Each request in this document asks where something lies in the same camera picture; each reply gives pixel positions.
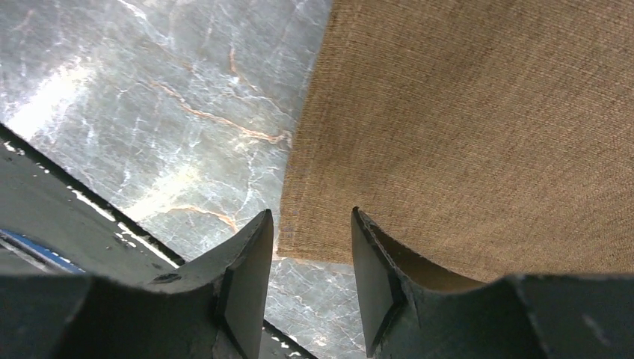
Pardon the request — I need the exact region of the brown cloth napkin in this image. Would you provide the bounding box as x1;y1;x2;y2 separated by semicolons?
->
277;1;633;281

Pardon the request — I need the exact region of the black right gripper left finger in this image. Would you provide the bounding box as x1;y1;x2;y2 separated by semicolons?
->
1;209;274;358

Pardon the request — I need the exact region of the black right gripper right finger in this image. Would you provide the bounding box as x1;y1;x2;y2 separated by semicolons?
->
351;208;633;358

